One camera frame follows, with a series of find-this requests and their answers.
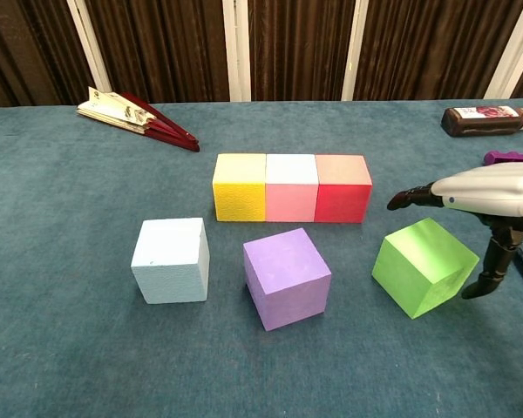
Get pink foam cube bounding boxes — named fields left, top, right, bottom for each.
left=264, top=153, right=319, bottom=223

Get light blue foam cube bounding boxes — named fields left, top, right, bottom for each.
left=130, top=217, right=211, bottom=305

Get brown bottle with white cap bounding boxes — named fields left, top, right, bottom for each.
left=440, top=105, right=523, bottom=138

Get dark brown curtain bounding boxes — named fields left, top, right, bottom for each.
left=0, top=0, right=523, bottom=110

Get yellow foam cube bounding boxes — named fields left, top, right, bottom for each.
left=212, top=152, right=269, bottom=223

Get purple plastic block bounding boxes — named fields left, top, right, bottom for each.
left=483, top=150, right=523, bottom=166

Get red and white folding fan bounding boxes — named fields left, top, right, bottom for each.
left=76, top=86, right=200, bottom=153

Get white frame post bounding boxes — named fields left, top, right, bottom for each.
left=483, top=0, right=523, bottom=100
left=341, top=0, right=378, bottom=102
left=221, top=0, right=252, bottom=103
left=65, top=0, right=112, bottom=93

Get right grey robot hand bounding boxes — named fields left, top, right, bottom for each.
left=386, top=161, right=523, bottom=300

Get red foam cube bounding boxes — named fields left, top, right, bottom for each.
left=313, top=154, right=373, bottom=224

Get green foam cube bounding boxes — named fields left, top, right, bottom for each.
left=371, top=217, right=481, bottom=320

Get purple foam cube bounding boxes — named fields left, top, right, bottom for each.
left=242, top=227, right=333, bottom=332

